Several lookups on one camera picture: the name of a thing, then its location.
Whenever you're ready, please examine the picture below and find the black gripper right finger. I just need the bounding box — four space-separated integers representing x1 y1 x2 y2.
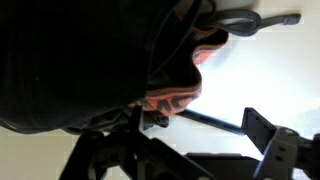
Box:
241 108 277 154

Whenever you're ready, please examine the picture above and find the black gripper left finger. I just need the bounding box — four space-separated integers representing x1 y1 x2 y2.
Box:
129 106 143 132

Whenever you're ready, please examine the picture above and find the dark shirt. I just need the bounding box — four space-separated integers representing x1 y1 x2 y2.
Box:
0 0 301 134

